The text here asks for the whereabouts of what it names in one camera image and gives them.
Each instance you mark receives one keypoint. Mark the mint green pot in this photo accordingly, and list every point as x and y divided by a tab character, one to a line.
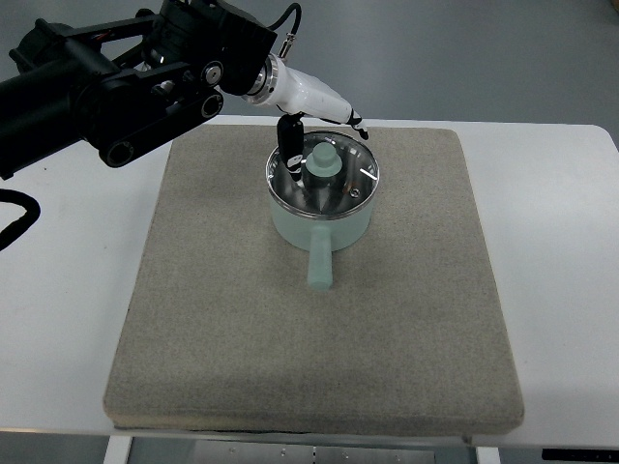
320	235

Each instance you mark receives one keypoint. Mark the white table frame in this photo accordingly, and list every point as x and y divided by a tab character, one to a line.
211	451

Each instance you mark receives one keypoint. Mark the glass lid with green knob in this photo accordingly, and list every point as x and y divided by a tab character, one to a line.
348	190

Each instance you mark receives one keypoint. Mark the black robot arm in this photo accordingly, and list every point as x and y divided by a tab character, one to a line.
127	87

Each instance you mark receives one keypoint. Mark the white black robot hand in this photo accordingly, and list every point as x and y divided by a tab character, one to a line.
298	94

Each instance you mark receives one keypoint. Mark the beige fabric mat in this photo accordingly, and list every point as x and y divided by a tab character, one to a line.
223	332

